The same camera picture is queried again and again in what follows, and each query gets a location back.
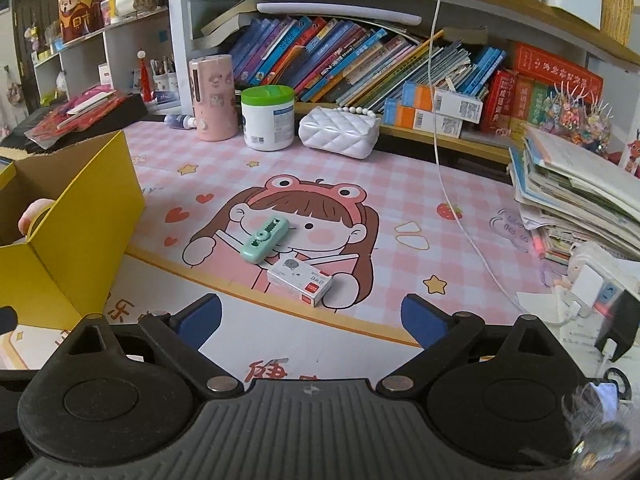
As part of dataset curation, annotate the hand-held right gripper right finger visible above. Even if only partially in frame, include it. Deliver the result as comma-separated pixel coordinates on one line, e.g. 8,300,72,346
375,293,568,397

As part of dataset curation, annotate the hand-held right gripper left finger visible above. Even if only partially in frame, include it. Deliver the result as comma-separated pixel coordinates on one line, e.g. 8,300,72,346
59,293,244,397

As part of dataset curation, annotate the mint green stapler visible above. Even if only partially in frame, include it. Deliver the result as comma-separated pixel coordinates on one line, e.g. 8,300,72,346
240,213,291,264

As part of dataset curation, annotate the pink plush toy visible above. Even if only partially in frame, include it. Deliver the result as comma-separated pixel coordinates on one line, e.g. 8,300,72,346
18,199,57,235

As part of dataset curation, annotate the yellow cardboard box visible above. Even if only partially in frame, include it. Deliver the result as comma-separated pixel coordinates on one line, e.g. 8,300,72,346
0,130,147,331

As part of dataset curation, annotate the small white staple box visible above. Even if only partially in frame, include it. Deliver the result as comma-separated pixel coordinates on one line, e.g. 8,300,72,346
266,255,334,308

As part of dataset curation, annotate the pink printed table mat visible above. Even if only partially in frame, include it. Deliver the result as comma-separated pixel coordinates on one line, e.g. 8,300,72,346
0,120,601,386

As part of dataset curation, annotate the white power strip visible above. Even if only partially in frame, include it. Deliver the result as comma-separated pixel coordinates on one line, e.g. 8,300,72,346
552,242,626,323

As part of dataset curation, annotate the white plug adapter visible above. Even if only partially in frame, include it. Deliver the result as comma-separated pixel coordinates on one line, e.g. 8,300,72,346
570,265,607,307

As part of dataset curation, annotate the black charger block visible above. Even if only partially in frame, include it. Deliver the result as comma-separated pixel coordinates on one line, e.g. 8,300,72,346
595,290,640,361

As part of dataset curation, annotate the orange and blue box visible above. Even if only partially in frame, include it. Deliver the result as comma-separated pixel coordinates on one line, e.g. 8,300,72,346
402,81,484,122
382,97,466,138

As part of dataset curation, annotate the white quilted purse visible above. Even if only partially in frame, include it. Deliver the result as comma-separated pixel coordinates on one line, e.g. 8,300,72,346
298,105,382,160

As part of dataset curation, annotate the stack of papers and booklets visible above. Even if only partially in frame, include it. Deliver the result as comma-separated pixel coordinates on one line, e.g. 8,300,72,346
508,125,640,261

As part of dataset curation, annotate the pile of red packets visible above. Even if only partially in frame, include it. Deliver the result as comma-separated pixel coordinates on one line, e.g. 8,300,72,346
25,87,126,151

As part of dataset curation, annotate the white jar with green lid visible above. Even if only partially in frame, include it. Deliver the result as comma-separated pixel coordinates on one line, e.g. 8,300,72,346
241,85,296,152

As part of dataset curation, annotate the pink cylindrical humidifier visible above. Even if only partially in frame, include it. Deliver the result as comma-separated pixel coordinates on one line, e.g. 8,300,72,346
188,54,240,142

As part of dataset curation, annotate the colourful crystal ornament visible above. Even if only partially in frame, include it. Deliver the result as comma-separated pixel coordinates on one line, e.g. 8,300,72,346
542,82,613,153

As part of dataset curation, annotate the deer print card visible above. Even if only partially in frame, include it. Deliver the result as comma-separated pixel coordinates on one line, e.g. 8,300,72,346
620,127,640,177

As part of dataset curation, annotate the red boxed book set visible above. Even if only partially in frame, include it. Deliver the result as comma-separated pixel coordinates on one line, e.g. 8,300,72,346
482,42,604,136

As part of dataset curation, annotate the row of colourful books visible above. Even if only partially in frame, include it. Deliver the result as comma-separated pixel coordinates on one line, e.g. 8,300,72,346
230,16,508,116

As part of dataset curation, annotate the pile of lying beige books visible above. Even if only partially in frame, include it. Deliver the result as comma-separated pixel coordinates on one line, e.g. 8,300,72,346
200,0,261,46

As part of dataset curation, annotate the white shelf unit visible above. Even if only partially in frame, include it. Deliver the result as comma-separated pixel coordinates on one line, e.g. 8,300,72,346
32,0,193,116

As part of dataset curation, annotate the fortune god paper box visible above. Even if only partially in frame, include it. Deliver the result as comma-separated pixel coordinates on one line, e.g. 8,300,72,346
57,0,108,43

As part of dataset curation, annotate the dark wooden door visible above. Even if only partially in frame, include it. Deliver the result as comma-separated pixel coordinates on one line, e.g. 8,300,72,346
10,0,66,111

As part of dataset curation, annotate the wicker basket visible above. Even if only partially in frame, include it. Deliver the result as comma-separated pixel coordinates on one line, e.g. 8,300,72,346
600,0,636,46

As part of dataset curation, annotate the white cable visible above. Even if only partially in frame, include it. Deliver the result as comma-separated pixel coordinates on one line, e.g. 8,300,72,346
430,0,531,311

